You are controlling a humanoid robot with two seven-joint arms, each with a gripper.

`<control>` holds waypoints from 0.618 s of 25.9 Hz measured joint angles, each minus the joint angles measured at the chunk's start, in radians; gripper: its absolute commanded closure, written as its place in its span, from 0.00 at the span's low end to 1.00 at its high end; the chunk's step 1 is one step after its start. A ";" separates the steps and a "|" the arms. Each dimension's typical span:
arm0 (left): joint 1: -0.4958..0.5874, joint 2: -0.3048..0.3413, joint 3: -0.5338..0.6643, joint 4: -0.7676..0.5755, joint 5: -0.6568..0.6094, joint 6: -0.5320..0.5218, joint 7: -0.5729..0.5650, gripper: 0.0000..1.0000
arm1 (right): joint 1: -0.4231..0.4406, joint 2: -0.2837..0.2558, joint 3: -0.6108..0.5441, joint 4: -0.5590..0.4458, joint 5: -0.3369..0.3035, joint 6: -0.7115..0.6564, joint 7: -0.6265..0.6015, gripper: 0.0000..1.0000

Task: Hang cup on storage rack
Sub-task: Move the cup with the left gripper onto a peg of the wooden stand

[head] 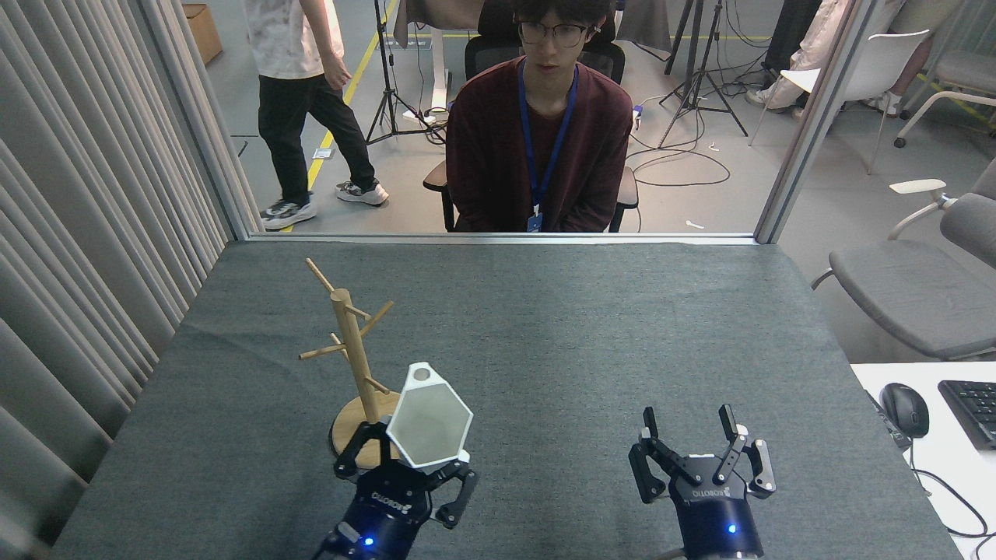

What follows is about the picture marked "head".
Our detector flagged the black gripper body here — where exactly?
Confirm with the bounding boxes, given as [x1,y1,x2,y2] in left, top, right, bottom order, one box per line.
[338,465,433,560]
[670,457,764,558]

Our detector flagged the grey chair with white frame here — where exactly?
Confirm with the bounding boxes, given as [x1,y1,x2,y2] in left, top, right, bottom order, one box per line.
[893,51,996,149]

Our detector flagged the grey chair with white armrest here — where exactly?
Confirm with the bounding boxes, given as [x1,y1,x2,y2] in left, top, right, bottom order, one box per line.
[811,159,996,361]

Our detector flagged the seated person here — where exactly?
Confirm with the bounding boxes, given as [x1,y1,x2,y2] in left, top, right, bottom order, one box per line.
[445,0,635,234]

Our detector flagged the white hexagonal cup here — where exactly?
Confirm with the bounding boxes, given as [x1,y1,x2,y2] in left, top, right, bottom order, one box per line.
[385,362,475,470]

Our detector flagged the silver post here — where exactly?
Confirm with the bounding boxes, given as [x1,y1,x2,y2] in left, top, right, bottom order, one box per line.
[753,0,880,245]
[136,0,258,240]

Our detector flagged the black mouse cable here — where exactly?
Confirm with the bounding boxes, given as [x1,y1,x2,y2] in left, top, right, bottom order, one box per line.
[907,436,996,539]

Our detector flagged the black keyboard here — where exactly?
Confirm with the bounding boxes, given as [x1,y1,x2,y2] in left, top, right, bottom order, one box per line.
[938,380,996,452]

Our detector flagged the black computer mouse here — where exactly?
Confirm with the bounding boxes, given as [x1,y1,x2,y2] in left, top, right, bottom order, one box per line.
[880,383,931,439]

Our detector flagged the white plastic chair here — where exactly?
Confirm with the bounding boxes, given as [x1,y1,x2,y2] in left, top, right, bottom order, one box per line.
[749,30,931,176]

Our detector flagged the walking person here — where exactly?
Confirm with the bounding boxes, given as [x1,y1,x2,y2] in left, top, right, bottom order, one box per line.
[244,0,390,230]

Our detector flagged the blue lanyard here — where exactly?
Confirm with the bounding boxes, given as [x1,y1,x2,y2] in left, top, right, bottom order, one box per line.
[518,61,580,234]

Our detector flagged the cardboard box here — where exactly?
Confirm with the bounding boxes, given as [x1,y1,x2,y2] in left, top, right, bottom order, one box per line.
[183,4,223,65]

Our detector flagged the black office chair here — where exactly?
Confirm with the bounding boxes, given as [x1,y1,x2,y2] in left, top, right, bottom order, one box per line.
[423,0,640,233]

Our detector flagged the black floor cable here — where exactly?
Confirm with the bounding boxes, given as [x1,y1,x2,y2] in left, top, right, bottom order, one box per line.
[626,117,732,187]

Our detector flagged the wooden cup rack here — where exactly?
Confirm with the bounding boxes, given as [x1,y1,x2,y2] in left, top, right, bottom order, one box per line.
[299,257,405,471]

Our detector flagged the beige pleated curtain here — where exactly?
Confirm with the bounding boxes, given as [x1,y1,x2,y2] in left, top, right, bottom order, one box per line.
[0,0,265,560]

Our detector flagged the person on white chair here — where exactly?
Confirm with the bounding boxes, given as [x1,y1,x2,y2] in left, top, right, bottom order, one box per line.
[745,0,966,117]

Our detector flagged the black-rimmed glasses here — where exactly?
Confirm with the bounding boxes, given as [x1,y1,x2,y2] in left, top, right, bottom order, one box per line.
[517,21,596,49]

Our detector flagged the desk with white legs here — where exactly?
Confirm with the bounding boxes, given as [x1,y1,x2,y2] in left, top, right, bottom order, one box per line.
[393,0,487,111]

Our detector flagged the black tripod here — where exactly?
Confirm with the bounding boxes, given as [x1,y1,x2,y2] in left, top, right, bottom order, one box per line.
[366,0,448,146]
[658,0,749,149]

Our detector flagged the grey table cloth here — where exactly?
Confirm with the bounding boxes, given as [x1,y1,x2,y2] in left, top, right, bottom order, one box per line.
[51,240,962,560]

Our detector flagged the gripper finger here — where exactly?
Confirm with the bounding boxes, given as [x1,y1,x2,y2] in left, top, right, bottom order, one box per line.
[424,459,479,530]
[628,406,698,506]
[334,420,391,480]
[711,403,777,501]

